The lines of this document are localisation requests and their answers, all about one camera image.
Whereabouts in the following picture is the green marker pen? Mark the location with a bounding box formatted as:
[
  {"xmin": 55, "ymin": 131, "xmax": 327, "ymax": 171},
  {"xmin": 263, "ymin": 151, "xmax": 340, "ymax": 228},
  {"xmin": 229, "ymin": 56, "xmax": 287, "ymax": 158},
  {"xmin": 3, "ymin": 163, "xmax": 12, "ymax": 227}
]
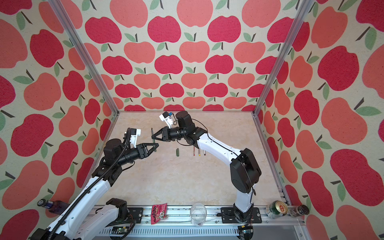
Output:
[{"xmin": 151, "ymin": 128, "xmax": 159, "ymax": 153}]

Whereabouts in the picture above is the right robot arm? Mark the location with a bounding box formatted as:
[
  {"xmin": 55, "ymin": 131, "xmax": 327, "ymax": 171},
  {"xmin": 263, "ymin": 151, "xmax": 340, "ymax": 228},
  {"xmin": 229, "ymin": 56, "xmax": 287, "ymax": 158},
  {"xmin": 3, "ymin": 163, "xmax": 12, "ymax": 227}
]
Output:
[{"xmin": 152, "ymin": 111, "xmax": 262, "ymax": 223}]

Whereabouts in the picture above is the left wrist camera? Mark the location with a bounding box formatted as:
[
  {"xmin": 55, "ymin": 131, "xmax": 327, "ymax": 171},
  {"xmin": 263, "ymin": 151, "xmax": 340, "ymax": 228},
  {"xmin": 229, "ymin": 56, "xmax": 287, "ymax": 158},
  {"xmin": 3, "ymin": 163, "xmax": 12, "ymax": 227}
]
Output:
[{"xmin": 126, "ymin": 128, "xmax": 141, "ymax": 148}]

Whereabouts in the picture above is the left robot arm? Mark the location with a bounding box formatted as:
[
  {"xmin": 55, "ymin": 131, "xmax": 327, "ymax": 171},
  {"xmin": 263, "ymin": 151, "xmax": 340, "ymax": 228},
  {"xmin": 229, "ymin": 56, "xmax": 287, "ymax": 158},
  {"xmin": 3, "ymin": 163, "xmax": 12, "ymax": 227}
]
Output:
[{"xmin": 31, "ymin": 139, "xmax": 159, "ymax": 240}]

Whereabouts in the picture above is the aluminium front rail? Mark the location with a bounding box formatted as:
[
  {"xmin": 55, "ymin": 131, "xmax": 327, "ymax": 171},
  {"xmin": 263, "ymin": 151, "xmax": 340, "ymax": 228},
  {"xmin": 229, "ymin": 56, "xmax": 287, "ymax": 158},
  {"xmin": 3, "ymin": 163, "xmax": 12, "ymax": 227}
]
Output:
[{"xmin": 56, "ymin": 205, "xmax": 307, "ymax": 240}]

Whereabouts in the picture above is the pink snack packet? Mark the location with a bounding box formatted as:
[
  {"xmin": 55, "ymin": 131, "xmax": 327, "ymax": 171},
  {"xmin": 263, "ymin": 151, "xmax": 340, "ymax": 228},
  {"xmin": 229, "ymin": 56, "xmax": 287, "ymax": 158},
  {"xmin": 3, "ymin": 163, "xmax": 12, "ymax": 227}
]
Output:
[{"xmin": 150, "ymin": 203, "xmax": 168, "ymax": 225}]

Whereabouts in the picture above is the left aluminium corner post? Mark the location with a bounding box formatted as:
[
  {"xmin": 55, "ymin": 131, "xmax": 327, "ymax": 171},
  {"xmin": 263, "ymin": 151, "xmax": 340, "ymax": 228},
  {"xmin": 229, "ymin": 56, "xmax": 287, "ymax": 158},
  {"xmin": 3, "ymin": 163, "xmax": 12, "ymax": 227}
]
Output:
[{"xmin": 48, "ymin": 1, "xmax": 120, "ymax": 116}]

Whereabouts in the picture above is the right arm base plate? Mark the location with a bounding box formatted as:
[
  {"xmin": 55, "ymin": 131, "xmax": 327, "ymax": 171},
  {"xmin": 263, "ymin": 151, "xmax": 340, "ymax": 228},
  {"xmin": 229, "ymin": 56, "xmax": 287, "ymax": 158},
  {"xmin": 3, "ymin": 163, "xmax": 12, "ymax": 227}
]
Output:
[{"xmin": 217, "ymin": 207, "xmax": 262, "ymax": 224}]

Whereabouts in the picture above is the right aluminium corner post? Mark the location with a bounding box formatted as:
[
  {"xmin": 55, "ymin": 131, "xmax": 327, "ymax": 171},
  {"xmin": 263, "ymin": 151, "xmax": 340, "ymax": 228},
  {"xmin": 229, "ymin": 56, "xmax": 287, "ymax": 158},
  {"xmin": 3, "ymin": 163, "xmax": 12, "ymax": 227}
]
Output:
[{"xmin": 252, "ymin": 0, "xmax": 315, "ymax": 118}]

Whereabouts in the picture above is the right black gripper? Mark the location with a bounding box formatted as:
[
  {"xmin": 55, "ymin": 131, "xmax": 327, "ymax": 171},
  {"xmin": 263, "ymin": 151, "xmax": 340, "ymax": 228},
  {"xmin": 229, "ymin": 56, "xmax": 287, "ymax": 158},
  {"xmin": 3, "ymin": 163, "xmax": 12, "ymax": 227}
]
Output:
[{"xmin": 148, "ymin": 125, "xmax": 186, "ymax": 141}]

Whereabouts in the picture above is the purple bottle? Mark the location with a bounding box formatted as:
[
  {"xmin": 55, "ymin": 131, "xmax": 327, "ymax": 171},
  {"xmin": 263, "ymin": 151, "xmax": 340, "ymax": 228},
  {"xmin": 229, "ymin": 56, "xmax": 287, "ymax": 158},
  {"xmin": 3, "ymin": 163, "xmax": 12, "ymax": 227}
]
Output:
[{"xmin": 37, "ymin": 199, "xmax": 70, "ymax": 215}]

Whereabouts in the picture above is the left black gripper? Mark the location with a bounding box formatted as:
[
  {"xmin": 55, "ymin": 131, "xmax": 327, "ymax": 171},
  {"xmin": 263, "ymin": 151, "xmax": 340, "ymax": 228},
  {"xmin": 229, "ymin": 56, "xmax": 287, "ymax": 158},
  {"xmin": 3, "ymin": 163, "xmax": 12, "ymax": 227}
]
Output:
[{"xmin": 116, "ymin": 143, "xmax": 159, "ymax": 166}]

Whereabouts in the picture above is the right thin black cable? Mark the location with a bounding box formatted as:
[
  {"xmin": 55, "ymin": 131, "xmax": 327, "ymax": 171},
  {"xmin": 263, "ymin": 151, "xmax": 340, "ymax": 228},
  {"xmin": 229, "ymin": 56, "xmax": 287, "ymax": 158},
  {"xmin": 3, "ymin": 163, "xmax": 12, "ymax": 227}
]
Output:
[{"xmin": 176, "ymin": 118, "xmax": 258, "ymax": 196}]

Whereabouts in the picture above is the green drink can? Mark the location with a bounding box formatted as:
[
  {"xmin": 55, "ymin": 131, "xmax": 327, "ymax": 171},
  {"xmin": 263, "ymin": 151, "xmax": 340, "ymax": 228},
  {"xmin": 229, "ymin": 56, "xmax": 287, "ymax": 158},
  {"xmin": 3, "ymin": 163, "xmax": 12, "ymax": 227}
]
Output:
[{"xmin": 266, "ymin": 201, "xmax": 289, "ymax": 219}]

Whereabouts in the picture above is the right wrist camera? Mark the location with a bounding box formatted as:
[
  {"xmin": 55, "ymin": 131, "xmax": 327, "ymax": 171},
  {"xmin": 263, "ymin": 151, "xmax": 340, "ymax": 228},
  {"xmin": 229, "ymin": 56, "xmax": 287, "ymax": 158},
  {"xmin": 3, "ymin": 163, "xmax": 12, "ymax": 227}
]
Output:
[{"xmin": 159, "ymin": 112, "xmax": 174, "ymax": 129}]

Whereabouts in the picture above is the aluminium corner post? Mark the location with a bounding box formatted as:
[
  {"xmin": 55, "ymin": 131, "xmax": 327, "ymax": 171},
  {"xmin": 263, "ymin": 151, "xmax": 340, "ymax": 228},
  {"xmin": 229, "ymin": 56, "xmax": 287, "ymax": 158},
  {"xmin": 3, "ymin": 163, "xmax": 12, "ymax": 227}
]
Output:
[
  {"xmin": 252, "ymin": 0, "xmax": 315, "ymax": 118},
  {"xmin": 48, "ymin": 1, "xmax": 120, "ymax": 116}
]

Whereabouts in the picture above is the clear plastic cup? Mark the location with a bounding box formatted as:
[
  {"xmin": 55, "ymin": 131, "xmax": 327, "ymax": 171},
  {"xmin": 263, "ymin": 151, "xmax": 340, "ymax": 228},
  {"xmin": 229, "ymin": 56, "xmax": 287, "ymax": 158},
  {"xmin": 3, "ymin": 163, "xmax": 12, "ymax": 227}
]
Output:
[{"xmin": 190, "ymin": 203, "xmax": 207, "ymax": 227}]

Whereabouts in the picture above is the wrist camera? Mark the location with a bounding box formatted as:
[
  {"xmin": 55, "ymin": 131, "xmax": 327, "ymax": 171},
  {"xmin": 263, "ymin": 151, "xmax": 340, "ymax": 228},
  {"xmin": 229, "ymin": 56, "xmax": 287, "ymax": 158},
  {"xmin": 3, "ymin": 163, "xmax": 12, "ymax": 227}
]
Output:
[
  {"xmin": 126, "ymin": 128, "xmax": 141, "ymax": 148},
  {"xmin": 159, "ymin": 112, "xmax": 174, "ymax": 129}
]

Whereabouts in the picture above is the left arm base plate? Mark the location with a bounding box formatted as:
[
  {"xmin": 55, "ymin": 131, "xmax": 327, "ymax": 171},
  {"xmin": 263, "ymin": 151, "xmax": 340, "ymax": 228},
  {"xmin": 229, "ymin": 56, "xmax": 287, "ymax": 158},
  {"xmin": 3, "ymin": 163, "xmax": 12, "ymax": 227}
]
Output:
[{"xmin": 111, "ymin": 207, "xmax": 144, "ymax": 224}]

